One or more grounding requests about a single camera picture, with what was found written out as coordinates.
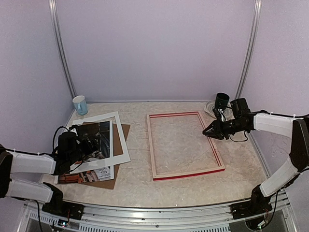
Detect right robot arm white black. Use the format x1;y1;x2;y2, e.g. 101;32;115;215
202;98;309;218

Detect left aluminium corner post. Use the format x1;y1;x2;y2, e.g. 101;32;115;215
49;0;77;99

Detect light blue mug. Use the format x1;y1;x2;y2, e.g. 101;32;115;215
72;95;88;116

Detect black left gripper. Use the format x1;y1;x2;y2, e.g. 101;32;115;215
67;135;100;165

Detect aluminium corner post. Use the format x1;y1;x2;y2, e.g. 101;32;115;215
235;0;262;99
49;0;77;99

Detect red wooden picture frame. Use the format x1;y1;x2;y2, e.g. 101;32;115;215
147;111;225;181

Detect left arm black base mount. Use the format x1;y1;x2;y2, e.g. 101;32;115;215
42;202;84;220

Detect white mat board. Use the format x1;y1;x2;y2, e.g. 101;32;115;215
70;111;131;174

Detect white patterned plate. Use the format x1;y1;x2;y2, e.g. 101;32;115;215
204;100;233;119

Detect aluminium front rail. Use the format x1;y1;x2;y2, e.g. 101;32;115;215
16;191;299;232

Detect dark green cup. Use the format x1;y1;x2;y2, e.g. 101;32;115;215
215;92;230;109

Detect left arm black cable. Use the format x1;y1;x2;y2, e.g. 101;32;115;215
52;125;73;155

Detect brown backing cardboard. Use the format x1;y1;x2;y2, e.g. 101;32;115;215
80;124;130;189

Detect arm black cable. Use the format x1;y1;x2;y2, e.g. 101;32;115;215
229;130;249;142
52;125;73;155

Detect cat photo print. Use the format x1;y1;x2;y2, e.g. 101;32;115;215
71;120;112;162

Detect right aluminium corner post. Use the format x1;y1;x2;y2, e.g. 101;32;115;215
235;0;262;99

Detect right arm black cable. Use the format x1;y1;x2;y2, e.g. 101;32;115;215
229;130;249;142

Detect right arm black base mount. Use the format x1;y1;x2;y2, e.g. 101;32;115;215
230;201;272;219

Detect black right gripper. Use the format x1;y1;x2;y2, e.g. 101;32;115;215
203;117;247;140

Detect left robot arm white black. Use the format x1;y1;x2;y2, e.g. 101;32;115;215
0;131;99;215

